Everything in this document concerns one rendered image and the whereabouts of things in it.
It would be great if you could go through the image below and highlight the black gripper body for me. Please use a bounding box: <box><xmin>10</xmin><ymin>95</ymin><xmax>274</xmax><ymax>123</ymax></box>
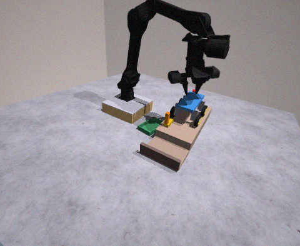
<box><xmin>167</xmin><ymin>56</ymin><xmax>220</xmax><ymax>84</ymax></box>

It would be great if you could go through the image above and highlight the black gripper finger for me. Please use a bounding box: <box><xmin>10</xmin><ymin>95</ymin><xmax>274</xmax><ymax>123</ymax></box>
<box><xmin>195</xmin><ymin>83</ymin><xmax>203</xmax><ymax>94</ymax></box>
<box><xmin>180</xmin><ymin>81</ymin><xmax>188</xmax><ymax>95</ymax></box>

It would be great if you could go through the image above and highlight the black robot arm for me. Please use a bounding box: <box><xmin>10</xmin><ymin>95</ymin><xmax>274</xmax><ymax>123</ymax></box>
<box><xmin>117</xmin><ymin>0</ymin><xmax>230</xmax><ymax>102</ymax></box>

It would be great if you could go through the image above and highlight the tan wooden ramp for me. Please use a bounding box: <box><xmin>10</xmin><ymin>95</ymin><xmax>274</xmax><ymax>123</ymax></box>
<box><xmin>140</xmin><ymin>107</ymin><xmax>212</xmax><ymax>171</ymax></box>

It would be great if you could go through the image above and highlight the blue trolley with black wheels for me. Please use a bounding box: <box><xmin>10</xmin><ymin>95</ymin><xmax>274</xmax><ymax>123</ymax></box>
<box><xmin>170</xmin><ymin>91</ymin><xmax>208</xmax><ymax>127</ymax></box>

